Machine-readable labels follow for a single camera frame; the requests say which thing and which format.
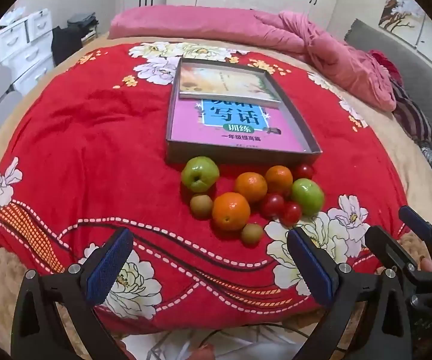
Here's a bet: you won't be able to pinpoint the white drawer cabinet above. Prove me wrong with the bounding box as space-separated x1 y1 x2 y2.
0 7 55 96

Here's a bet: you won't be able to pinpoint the floral wall painting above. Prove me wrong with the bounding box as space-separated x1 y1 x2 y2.
379 0 432 79

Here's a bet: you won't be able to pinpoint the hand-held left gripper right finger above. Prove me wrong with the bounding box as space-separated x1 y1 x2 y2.
286 227 413 360

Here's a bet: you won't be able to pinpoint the orange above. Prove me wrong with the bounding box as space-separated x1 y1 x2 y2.
264 165 294 196
234 172 268 204
212 192 251 232

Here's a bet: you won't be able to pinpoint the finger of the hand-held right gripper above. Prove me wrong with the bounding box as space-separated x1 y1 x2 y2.
398 205 432 271
364 225 421 284

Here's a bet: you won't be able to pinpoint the brown kiwi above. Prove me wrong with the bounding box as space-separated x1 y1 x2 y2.
241 223 264 244
189 194 214 219

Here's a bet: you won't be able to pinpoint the stack of folded clothes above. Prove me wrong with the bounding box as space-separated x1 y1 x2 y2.
68 13 100 42

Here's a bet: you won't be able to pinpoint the grey cardboard box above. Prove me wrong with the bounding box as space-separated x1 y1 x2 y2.
165 58 322 166

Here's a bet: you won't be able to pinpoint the red floral blanket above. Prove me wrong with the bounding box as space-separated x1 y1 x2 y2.
0 41 412 336

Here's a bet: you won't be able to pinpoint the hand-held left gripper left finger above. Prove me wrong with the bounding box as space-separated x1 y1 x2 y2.
11 227 134 360

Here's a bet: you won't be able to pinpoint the red cloth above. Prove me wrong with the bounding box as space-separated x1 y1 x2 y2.
368 49 404 85

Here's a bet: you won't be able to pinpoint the red cherry tomato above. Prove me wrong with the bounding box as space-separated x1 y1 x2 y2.
279 202 303 226
295 163 314 180
260 193 285 218

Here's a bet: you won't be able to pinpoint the pink quilt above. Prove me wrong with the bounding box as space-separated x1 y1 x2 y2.
109 5 397 111

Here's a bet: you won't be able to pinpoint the sunflower cover book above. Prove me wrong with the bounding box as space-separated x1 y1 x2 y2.
178 64 282 109

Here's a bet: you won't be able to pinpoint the black clothes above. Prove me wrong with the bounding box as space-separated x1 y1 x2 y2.
51 26 85 68

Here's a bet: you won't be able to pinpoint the pink book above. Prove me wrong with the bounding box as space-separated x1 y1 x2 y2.
173 95 308 149

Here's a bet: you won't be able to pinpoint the black cable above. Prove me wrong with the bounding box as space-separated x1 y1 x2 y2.
178 322 344 360

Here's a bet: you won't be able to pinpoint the white patterned cloth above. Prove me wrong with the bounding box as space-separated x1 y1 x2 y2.
120 322 333 360

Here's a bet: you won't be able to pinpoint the striped pillow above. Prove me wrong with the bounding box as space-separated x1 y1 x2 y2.
390 79 432 143

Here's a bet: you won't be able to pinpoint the grey quilted headboard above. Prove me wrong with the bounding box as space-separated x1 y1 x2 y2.
343 19 432 229

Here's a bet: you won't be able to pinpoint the green apple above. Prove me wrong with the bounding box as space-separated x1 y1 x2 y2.
290 178 325 216
181 156 220 193

